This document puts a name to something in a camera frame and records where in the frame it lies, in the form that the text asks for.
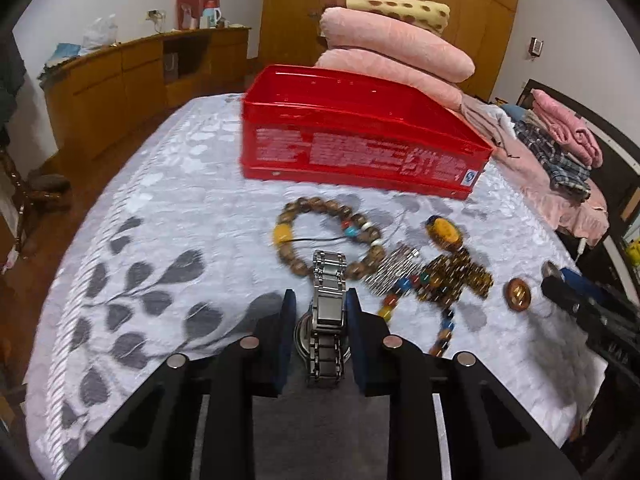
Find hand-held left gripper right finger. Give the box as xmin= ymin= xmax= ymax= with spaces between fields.
xmin=344 ymin=287 xmax=583 ymax=480

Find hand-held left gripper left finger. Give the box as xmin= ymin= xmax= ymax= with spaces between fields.
xmin=60 ymin=288 xmax=297 ymax=480

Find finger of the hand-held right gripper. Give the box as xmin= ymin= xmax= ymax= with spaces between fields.
xmin=542 ymin=260 xmax=640 ymax=322
xmin=540 ymin=277 xmax=640 ymax=362

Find silver metal wristwatch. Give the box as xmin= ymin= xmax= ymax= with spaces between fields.
xmin=295 ymin=250 xmax=354 ymax=387

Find round brown pendant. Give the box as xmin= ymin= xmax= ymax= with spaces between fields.
xmin=504 ymin=277 xmax=535 ymax=314

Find silver metal hair comb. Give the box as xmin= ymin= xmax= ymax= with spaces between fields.
xmin=362 ymin=242 xmax=422 ymax=297

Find wooden bead bracelet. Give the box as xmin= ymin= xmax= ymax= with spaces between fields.
xmin=272 ymin=196 xmax=388 ymax=282

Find beaded necklace with amber pendant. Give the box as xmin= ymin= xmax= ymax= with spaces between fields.
xmin=377 ymin=215 xmax=496 ymax=359

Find red tin box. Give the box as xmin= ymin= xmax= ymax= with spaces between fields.
xmin=239 ymin=64 xmax=495 ymax=202

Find bed with pink bedspread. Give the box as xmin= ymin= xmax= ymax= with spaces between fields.
xmin=460 ymin=94 xmax=609 ymax=249

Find plaid clothing pile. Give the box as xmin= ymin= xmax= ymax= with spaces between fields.
xmin=515 ymin=120 xmax=594 ymax=194

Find dark wooden headboard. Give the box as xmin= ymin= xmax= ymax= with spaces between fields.
xmin=520 ymin=79 xmax=640 ymax=306

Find folded dark pink blanket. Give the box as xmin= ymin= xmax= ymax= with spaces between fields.
xmin=531 ymin=89 xmax=604 ymax=169

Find beige cloth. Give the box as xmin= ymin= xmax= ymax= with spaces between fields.
xmin=460 ymin=95 xmax=527 ymax=162

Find white grey leaf tablecloth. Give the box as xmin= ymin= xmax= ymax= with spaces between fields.
xmin=25 ymin=92 xmax=608 ymax=480

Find wooden wardrobe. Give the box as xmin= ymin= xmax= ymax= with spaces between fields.
xmin=260 ymin=0 xmax=521 ymax=103

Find wooden coat rack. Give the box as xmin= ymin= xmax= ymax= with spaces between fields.
xmin=0 ymin=130 xmax=74 ymax=267

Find wooden sideboard cabinet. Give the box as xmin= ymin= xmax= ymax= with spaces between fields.
xmin=40 ymin=27 xmax=251 ymax=161

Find yellow spotted pillow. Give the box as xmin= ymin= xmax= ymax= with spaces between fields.
xmin=345 ymin=0 xmax=451 ymax=37

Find light blue electric kettle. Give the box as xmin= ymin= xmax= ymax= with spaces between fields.
xmin=200 ymin=0 xmax=224 ymax=30

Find white plastic bag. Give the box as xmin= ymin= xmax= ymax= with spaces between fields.
xmin=81 ymin=14 xmax=120 ymax=51

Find light blue cloth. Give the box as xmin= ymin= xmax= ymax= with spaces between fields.
xmin=46 ymin=42 xmax=85 ymax=69

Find dark coats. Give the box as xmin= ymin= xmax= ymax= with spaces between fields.
xmin=0 ymin=42 xmax=27 ymax=127

